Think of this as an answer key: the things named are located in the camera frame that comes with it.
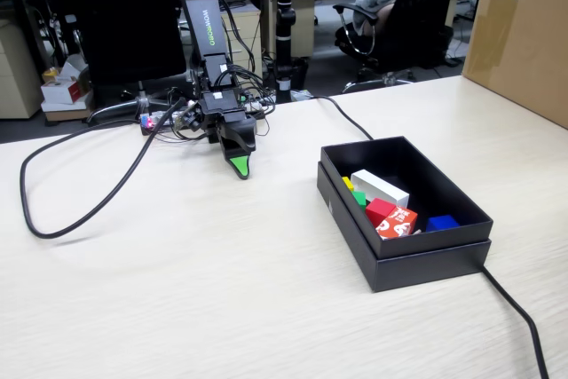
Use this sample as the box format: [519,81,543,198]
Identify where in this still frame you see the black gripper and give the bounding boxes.
[199,107,259,181]

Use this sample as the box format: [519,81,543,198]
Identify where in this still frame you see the red wooden cube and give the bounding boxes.
[365,197,396,228]

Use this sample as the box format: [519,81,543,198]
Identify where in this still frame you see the white rectangular box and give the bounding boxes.
[350,169,410,210]

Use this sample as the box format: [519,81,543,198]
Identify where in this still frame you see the orange printed small box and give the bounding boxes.
[375,205,419,241]

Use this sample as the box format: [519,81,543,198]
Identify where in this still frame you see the white red cardboard box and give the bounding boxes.
[40,52,92,112]

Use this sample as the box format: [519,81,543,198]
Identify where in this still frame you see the black box tray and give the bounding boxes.
[319,135,494,260]

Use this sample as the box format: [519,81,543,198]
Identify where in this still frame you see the black open box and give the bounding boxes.
[316,161,493,294]

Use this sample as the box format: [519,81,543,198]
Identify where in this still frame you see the large brown cardboard box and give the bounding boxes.
[461,0,568,130]

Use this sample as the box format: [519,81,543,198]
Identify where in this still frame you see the blue controller board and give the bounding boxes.
[139,114,178,132]

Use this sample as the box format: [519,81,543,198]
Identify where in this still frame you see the beige drawer cabinet with lock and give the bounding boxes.
[219,4,263,87]

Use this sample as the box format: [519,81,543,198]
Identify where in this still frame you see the black vertical pole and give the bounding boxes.
[264,0,308,104]

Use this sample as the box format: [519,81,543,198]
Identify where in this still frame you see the plain beige cabinet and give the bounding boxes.
[268,0,319,59]

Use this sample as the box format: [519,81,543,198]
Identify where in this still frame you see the black mesh office chair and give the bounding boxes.
[66,0,196,125]

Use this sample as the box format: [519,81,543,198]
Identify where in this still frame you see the blue wooden cube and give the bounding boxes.
[425,214,460,233]

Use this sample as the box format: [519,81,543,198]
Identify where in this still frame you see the black office chair chrome arms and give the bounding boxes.
[332,0,467,94]

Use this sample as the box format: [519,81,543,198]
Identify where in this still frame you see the beige side cabinet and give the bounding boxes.
[0,19,43,119]

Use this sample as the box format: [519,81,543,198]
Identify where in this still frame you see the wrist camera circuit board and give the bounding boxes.
[170,101,203,130]

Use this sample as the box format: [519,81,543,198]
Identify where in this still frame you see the thick black camera cable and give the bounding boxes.
[20,97,187,240]

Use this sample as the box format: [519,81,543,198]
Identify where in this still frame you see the black table cable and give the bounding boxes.
[292,95,550,379]

